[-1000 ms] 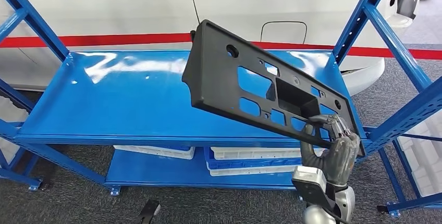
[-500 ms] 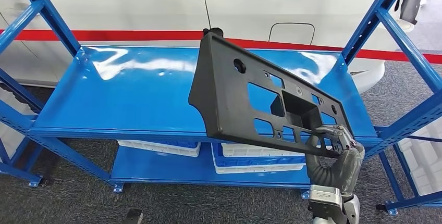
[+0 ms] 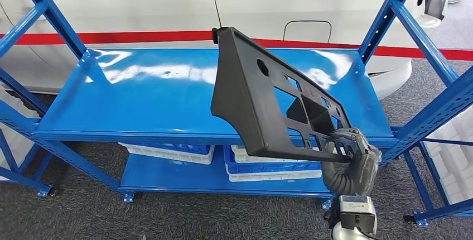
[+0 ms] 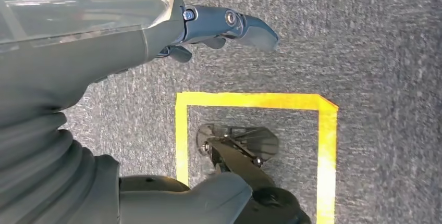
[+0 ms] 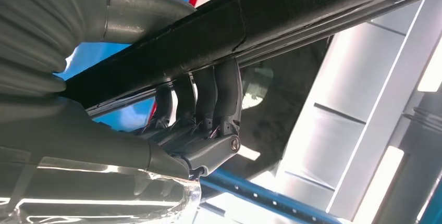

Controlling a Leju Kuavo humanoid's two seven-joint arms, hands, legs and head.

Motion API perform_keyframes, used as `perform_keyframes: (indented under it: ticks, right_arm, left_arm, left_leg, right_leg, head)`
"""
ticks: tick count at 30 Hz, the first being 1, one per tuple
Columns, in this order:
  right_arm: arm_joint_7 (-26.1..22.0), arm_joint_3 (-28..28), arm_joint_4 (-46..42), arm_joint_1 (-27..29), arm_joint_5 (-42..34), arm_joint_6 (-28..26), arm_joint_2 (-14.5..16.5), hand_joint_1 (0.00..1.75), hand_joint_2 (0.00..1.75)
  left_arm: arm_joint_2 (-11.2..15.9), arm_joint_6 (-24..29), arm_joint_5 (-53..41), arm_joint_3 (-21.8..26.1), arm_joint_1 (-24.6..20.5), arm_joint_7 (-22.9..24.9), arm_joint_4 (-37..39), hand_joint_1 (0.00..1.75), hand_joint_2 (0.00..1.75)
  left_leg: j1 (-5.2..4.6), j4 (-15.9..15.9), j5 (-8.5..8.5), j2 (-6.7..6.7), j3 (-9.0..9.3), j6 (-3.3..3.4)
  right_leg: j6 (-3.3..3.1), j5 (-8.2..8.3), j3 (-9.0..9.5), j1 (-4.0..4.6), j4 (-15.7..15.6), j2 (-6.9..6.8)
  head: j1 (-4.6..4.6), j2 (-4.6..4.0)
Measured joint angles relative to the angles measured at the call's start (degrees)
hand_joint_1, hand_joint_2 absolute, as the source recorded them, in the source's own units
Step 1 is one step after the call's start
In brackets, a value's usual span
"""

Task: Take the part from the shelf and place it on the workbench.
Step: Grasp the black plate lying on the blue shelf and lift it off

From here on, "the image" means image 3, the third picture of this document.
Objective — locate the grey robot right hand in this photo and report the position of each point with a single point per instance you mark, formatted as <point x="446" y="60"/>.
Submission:
<point x="369" y="171"/>

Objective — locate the black perforated plastic panel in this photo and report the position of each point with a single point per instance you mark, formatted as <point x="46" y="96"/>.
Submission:
<point x="240" y="94"/>

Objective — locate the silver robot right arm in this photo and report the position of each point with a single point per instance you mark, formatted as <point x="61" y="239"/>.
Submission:
<point x="334" y="179"/>

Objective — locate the blue plastic crate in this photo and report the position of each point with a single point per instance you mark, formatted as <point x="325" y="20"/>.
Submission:
<point x="184" y="149"/>
<point x="273" y="168"/>

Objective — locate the red barrier belt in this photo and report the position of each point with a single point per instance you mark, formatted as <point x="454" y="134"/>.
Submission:
<point x="406" y="52"/>
<point x="111" y="37"/>

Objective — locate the white car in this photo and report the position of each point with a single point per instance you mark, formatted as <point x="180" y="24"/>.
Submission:
<point x="129" y="9"/>

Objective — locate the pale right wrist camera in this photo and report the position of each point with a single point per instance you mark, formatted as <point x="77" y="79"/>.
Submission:
<point x="356" y="212"/>

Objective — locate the black stanchion post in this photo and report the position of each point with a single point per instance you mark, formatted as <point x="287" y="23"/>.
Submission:
<point x="214" y="35"/>

